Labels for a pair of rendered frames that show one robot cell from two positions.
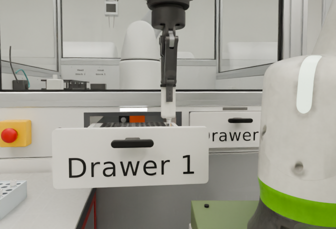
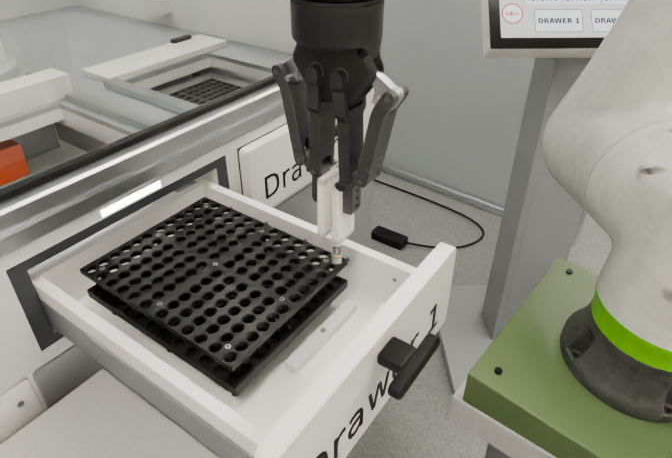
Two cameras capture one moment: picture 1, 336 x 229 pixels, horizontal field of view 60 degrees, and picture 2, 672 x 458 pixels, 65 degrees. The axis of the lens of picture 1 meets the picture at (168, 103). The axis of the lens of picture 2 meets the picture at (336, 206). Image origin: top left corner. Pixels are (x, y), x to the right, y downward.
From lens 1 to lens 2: 0.55 m
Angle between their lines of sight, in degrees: 54
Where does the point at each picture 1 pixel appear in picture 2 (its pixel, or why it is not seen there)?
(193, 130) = (444, 265)
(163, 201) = not seen: hidden behind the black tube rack
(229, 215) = (535, 368)
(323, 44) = (641, 87)
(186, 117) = (233, 163)
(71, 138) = (305, 440)
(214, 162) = not seen: hidden behind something
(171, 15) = (377, 23)
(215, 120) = (284, 148)
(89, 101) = (13, 236)
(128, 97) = (114, 177)
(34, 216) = not seen: outside the picture
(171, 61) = (383, 140)
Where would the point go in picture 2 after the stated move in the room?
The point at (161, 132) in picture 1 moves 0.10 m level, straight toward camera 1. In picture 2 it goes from (414, 301) to (517, 356)
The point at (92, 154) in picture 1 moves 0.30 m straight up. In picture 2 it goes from (335, 428) to (335, 54)
